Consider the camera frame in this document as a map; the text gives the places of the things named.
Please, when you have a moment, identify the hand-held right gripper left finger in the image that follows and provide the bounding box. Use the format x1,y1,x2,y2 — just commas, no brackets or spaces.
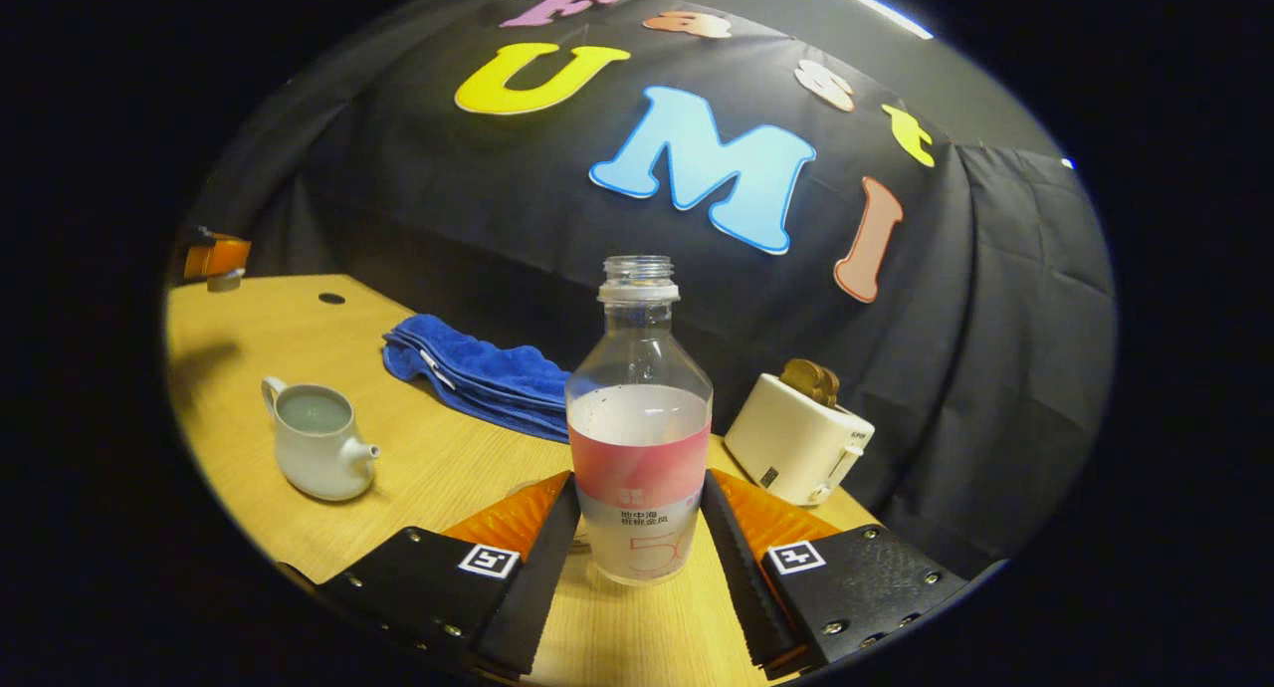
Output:
277,471,581,680

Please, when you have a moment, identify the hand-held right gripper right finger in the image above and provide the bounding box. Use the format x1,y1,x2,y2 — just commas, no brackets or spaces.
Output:
700,468,971,680

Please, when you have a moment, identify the clear water bottle pink label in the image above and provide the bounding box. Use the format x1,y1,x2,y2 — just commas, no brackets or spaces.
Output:
565,256,714,586

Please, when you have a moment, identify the white ceramic teacup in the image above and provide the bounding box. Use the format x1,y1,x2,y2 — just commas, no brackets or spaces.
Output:
261,375,381,502

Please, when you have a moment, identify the white toaster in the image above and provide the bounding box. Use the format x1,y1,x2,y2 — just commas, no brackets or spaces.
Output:
724,373,877,507

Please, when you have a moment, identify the blue folded towel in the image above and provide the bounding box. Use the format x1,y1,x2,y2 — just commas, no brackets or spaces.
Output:
382,314,573,444

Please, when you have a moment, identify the black backdrop cloth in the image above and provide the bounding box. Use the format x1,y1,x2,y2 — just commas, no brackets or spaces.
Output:
184,0,1118,578

